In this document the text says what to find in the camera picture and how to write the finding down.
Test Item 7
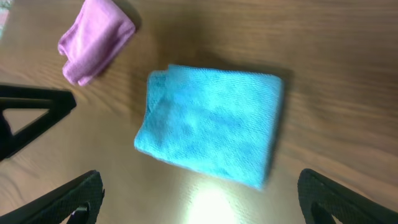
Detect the folded purple cloth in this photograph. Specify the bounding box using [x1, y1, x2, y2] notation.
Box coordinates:
[58, 0, 136, 86]

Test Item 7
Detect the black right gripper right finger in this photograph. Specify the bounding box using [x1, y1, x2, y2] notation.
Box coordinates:
[297, 169, 397, 224]

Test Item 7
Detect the blue cloth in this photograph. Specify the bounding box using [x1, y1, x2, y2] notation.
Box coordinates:
[134, 65, 284, 189]

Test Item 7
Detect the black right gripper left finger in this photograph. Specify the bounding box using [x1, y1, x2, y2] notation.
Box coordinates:
[1, 170, 104, 224]

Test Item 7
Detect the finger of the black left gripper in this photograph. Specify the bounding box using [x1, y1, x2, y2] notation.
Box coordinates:
[1, 85, 76, 160]

